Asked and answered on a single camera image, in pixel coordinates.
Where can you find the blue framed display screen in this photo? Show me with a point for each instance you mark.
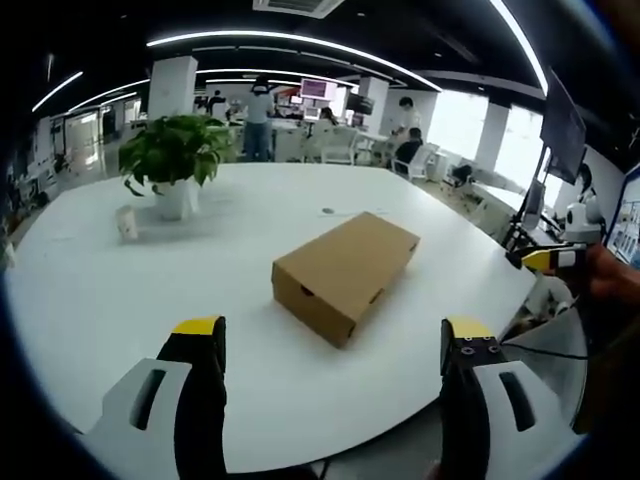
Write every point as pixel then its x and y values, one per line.
pixel 627 220

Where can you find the person's right hand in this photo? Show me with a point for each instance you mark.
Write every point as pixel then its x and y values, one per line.
pixel 610 272

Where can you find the white office chair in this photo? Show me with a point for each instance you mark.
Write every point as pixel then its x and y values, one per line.
pixel 419 162
pixel 339 145

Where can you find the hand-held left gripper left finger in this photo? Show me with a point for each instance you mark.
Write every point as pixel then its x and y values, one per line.
pixel 150 440

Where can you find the brown cardboard shoe box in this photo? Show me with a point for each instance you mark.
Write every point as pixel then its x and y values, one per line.
pixel 345 265

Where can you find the pink computer monitor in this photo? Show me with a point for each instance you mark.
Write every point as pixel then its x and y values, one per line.
pixel 318 90

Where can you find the ceiling air vent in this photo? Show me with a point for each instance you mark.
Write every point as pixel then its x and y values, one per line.
pixel 297 6

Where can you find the large black screen on stand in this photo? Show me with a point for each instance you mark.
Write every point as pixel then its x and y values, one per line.
pixel 562 130

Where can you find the long ceiling light strip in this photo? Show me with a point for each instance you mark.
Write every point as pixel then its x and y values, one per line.
pixel 300 42
pixel 525 40
pixel 57 91

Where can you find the green potted plant white pot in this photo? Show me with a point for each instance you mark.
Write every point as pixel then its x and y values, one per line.
pixel 172 150

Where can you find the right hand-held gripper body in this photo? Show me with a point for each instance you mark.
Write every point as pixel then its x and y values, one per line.
pixel 582 217

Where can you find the small white card stand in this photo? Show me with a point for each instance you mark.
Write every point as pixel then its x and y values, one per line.
pixel 127 222

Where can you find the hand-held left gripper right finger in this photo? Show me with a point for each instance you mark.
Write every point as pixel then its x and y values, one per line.
pixel 500 440

